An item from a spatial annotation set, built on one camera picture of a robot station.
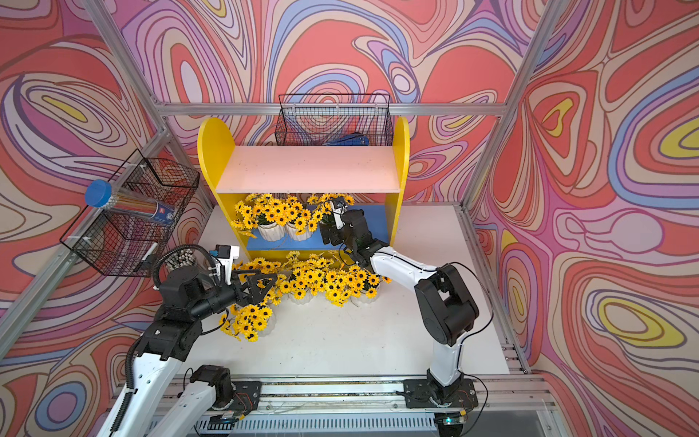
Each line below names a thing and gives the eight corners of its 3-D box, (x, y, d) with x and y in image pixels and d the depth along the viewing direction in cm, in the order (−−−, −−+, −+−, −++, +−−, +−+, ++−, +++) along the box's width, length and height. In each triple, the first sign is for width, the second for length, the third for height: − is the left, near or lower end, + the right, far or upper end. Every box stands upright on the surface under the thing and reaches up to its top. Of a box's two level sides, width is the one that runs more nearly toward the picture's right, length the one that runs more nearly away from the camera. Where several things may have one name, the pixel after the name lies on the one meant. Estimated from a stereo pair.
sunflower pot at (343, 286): (336, 320, 89) (334, 299, 77) (323, 299, 94) (319, 276, 82) (367, 302, 93) (369, 279, 81) (353, 282, 98) (353, 258, 86)
